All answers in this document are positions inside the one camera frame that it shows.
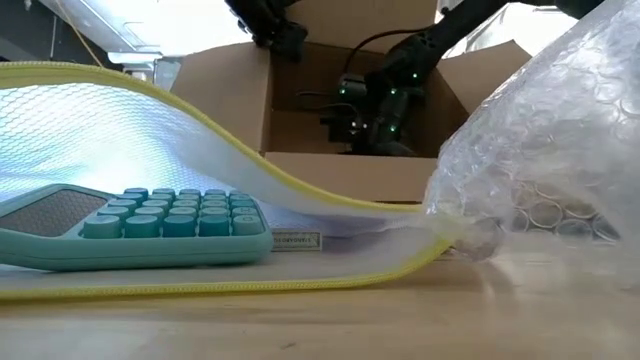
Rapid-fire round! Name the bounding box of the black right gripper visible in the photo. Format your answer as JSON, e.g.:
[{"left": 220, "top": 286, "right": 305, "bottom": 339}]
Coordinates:
[{"left": 319, "top": 74, "right": 427, "bottom": 159}]

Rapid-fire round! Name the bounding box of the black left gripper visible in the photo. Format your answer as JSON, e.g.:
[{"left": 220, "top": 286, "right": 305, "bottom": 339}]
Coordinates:
[{"left": 224, "top": 0, "right": 309, "bottom": 64}]

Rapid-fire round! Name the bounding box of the brown cardboard box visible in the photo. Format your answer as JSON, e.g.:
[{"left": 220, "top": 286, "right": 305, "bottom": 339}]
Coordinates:
[{"left": 169, "top": 0, "right": 534, "bottom": 204}]

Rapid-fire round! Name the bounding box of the clear bubble wrap sheet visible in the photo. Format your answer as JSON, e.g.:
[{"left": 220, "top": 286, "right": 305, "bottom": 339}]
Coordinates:
[{"left": 423, "top": 0, "right": 640, "bottom": 294}]

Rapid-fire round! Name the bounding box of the clear pouch with green edge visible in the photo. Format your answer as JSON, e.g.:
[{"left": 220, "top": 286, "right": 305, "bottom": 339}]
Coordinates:
[{"left": 0, "top": 60, "right": 454, "bottom": 301}]

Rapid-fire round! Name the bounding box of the teal desk calculator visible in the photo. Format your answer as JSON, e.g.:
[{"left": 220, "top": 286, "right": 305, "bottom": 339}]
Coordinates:
[{"left": 0, "top": 182, "right": 276, "bottom": 273}]

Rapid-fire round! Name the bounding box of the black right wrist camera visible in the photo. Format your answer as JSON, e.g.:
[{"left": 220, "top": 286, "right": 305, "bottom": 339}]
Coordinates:
[{"left": 338, "top": 73, "right": 370, "bottom": 101}]

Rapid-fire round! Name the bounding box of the yellow cable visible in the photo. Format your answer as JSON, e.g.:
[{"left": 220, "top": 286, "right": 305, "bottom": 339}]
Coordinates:
[{"left": 55, "top": 0, "right": 105, "bottom": 67}]

